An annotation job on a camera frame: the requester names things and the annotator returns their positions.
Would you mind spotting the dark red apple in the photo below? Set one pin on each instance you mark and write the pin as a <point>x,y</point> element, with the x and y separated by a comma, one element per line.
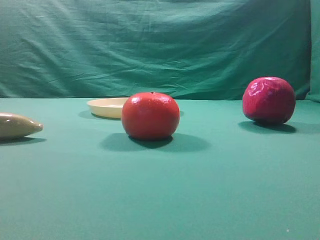
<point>269,100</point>

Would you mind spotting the yellow plate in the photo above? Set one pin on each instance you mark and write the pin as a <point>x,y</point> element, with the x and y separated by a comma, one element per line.
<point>107,107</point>

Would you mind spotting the orange-red round fruit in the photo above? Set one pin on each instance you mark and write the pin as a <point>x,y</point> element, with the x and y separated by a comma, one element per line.
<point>150,116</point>

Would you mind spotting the green backdrop cloth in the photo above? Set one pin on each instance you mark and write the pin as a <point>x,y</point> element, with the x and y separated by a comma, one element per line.
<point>189,49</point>

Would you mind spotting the green table cloth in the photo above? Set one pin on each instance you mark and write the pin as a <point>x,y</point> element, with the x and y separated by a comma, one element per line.
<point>220,177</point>

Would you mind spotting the beige oblong vegetable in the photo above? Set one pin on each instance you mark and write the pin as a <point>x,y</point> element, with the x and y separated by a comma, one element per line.
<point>13,126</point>

